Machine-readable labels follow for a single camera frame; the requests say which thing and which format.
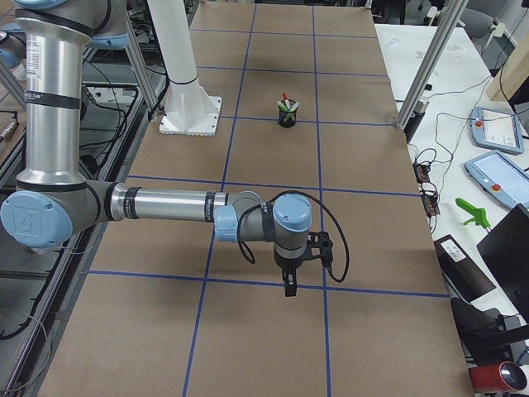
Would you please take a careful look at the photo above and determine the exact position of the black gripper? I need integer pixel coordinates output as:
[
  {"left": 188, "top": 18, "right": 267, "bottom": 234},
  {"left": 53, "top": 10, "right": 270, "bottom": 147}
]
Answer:
[{"left": 274, "top": 255, "right": 304, "bottom": 297}]

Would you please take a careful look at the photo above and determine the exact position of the red marker pen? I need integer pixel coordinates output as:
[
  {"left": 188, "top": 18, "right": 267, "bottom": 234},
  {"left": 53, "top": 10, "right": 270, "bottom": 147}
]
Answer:
[{"left": 282, "top": 92, "right": 291, "bottom": 110}]

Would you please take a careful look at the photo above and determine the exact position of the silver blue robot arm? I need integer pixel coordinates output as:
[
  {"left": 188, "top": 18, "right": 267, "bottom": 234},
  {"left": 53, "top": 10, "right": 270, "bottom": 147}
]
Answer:
[
  {"left": 1, "top": 22, "right": 26, "bottom": 69},
  {"left": 1, "top": 1, "right": 316, "bottom": 297}
]

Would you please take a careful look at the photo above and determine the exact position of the orange circuit board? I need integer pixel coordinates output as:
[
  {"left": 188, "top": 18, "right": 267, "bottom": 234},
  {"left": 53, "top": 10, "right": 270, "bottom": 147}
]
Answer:
[{"left": 412, "top": 162, "right": 440, "bottom": 218}]

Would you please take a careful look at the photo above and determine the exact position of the black mesh pen cup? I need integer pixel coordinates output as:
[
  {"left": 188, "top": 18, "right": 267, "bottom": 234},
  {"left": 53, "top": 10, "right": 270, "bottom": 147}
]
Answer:
[{"left": 277, "top": 99, "right": 299, "bottom": 128}]

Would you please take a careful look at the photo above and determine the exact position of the black box white label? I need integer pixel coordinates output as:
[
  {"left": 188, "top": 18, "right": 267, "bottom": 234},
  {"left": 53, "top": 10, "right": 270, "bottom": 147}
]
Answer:
[{"left": 434, "top": 235, "right": 495, "bottom": 302}]

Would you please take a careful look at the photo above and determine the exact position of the green highlighter pen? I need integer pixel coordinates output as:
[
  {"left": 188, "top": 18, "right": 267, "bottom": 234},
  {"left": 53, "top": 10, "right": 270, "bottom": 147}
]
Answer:
[{"left": 278, "top": 103, "right": 298, "bottom": 112}]

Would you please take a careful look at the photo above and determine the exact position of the green plastic tool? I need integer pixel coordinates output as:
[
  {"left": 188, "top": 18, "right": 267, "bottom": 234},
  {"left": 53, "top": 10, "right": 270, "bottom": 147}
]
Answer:
[{"left": 455, "top": 198, "right": 491, "bottom": 231}]

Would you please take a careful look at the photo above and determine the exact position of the black monitor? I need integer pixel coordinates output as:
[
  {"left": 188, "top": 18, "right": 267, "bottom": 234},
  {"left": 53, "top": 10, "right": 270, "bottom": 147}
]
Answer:
[{"left": 477, "top": 204, "right": 528, "bottom": 321}]

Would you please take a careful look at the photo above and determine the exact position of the near teach pendant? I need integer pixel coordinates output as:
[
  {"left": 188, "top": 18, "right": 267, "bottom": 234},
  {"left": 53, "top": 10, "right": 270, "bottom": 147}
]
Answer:
[{"left": 464, "top": 150, "right": 528, "bottom": 209}]

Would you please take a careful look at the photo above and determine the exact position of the teach pendant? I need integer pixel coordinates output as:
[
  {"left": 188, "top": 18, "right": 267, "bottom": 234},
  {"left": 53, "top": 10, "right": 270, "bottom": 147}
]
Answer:
[
  {"left": 464, "top": 150, "right": 528, "bottom": 209},
  {"left": 470, "top": 107, "right": 525, "bottom": 155}
]

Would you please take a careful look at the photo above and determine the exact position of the red cylinder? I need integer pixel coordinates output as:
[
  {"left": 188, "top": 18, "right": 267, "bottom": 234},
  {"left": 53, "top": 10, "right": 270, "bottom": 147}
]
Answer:
[{"left": 468, "top": 361, "right": 528, "bottom": 394}]

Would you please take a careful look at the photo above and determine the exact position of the far teach pendant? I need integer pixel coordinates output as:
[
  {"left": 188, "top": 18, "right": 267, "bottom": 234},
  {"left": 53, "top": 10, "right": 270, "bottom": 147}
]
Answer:
[{"left": 470, "top": 107, "right": 525, "bottom": 155}]

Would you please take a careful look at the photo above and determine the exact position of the black camera cable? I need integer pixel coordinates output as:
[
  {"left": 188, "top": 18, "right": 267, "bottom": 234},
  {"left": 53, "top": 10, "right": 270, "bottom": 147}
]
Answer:
[{"left": 236, "top": 189, "right": 350, "bottom": 284}]

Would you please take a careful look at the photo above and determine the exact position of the white camera stand column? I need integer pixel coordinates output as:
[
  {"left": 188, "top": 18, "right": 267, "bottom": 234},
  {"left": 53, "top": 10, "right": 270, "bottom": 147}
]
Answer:
[{"left": 148, "top": 1, "right": 222, "bottom": 136}]

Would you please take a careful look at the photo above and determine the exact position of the aluminium frame post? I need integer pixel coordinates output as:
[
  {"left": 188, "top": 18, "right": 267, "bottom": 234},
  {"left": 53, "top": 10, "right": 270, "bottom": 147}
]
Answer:
[{"left": 393, "top": 0, "right": 468, "bottom": 130}]

